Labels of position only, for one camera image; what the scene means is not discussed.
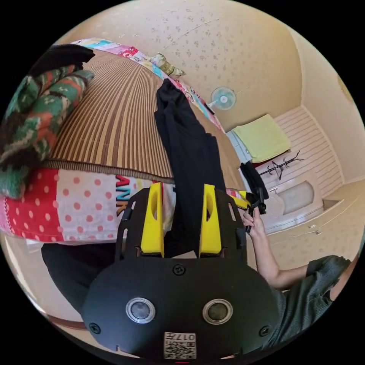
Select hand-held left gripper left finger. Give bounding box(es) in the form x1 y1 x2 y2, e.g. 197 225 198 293
140 182 165 257

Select cabinet with green towel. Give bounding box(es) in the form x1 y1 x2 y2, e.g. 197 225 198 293
227 114 291 165

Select black pants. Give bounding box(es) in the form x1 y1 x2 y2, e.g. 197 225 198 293
154 78 229 259

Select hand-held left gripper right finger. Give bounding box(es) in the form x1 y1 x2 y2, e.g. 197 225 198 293
198 184 223 257

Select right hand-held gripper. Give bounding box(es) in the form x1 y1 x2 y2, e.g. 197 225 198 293
227 187 267 234

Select pile of clothes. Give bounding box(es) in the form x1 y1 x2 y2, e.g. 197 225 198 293
0 44 96 199

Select person's right forearm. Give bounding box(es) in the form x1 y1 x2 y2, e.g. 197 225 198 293
251 230 286 290

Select person's right hand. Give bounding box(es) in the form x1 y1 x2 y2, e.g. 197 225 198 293
242 207 266 238

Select black coat rack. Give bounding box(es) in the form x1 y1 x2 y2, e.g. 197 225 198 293
259 150 305 181

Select pale blue fan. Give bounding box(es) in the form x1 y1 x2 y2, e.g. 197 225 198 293
206 86 237 114

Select bed with striped woven mat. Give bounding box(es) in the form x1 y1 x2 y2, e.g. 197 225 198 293
0 38 249 243

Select white door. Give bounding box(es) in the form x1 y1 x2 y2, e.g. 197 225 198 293
268 171 324 229

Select camouflage patterned pillow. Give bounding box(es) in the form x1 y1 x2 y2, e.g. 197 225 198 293
148 52 186 79

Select black cloth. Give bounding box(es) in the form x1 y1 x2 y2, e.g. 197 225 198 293
240 162 269 200

